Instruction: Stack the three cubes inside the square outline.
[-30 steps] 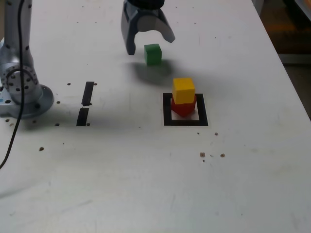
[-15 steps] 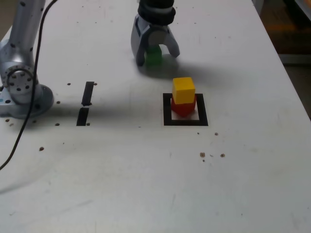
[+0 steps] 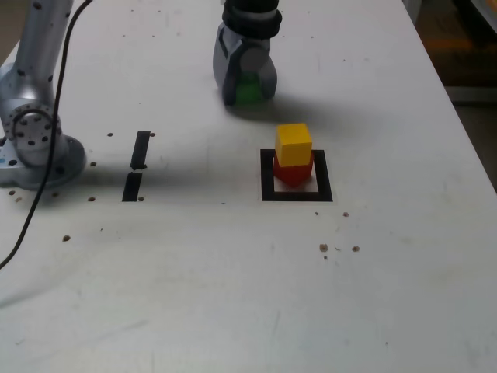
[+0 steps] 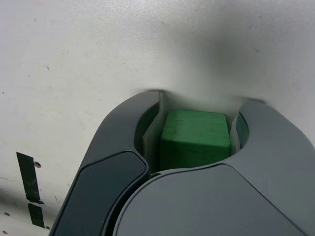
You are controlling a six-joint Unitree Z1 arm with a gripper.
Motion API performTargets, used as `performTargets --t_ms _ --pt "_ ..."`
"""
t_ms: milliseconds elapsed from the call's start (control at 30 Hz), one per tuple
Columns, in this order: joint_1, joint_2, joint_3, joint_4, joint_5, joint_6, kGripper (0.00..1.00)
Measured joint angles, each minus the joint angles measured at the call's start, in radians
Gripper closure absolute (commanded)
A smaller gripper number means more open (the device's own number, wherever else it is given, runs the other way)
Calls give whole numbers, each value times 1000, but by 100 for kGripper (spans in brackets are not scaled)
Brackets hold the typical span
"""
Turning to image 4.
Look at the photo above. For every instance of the black tape strip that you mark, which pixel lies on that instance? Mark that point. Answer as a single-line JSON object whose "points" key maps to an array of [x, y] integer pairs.
{"points": [[28, 172]]}

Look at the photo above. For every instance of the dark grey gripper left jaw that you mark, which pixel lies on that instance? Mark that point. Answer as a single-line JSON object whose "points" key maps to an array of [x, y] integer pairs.
{"points": [[110, 172]]}

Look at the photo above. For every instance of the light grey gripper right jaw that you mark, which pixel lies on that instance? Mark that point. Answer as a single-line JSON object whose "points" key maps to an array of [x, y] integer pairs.
{"points": [[209, 209]]}

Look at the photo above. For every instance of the green cube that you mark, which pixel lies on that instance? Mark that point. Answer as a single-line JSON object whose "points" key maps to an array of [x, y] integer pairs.
{"points": [[194, 130]]}

